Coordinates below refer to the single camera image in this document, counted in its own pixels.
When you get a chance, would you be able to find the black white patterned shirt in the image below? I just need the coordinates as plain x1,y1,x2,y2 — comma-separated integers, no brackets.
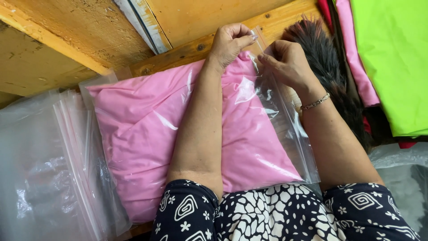
150,179,422,241

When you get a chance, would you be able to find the crumpled clear plastic sack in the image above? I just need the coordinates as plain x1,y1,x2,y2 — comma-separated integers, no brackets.
368,142,428,236

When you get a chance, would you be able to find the metal link bracelet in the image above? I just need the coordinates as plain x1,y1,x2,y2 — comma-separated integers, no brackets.
300,92,331,112

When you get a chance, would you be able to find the dark feather duster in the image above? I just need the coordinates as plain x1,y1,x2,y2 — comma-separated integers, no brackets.
281,15,375,152

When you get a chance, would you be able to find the person's left hand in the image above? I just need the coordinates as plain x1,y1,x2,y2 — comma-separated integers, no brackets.
208,23,259,72

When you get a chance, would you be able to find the pink fabric sheet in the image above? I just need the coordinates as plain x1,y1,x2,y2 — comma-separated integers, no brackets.
335,0,381,108

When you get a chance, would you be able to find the white edged wooden plank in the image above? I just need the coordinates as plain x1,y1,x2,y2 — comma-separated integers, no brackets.
114,0,173,55

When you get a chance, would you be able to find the clear zip bag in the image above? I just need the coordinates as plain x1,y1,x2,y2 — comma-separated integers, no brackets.
78,26,321,231

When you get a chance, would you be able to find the folded pink cloth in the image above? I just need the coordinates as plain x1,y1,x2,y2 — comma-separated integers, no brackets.
86,50,303,224

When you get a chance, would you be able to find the neon green fabric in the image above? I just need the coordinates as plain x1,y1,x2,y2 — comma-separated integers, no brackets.
349,0,428,138

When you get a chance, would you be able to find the person's right hand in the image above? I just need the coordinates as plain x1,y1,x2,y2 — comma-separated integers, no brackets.
257,40,323,100

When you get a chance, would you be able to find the red fabric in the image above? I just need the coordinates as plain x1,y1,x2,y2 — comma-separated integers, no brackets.
317,0,335,34

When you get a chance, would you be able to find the stack of empty zip bags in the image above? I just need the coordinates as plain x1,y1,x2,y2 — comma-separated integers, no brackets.
0,89,132,241

